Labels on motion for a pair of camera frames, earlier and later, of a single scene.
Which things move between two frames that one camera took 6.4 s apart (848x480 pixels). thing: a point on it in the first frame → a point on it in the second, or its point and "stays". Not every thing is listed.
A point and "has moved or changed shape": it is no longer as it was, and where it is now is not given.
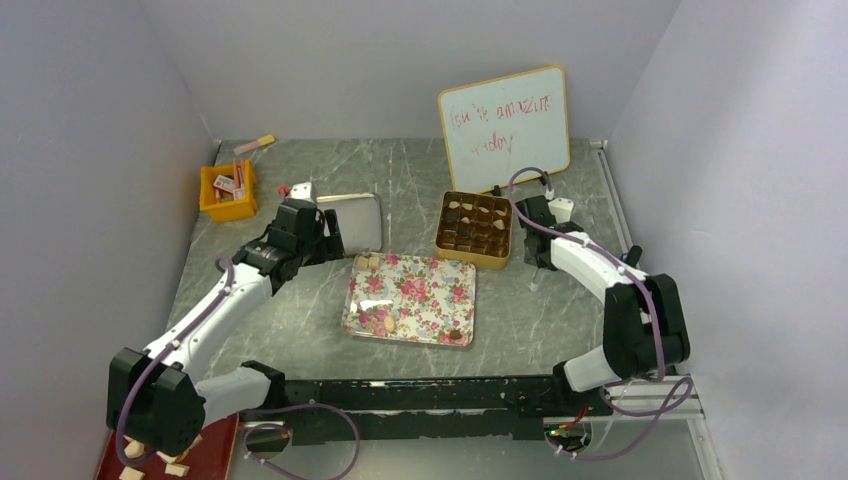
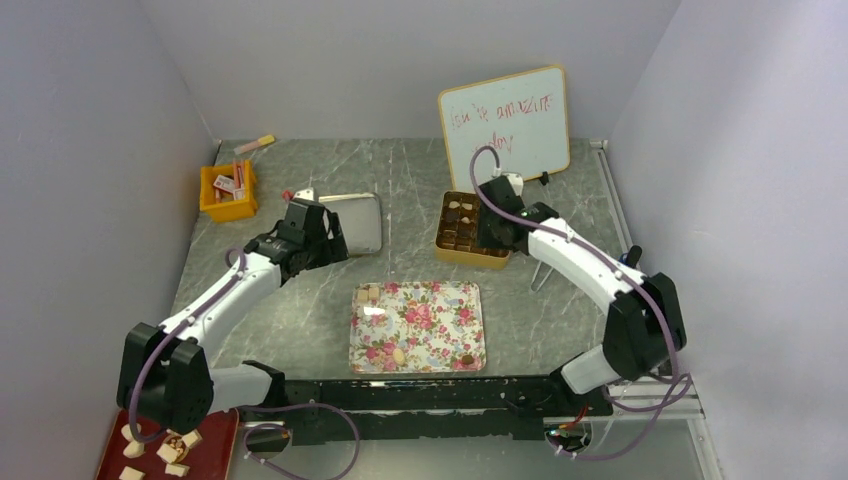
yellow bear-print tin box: (358, 219) stays
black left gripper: (331, 245) stays
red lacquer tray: (208, 459) stays
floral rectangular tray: (431, 299) has moved or changed shape
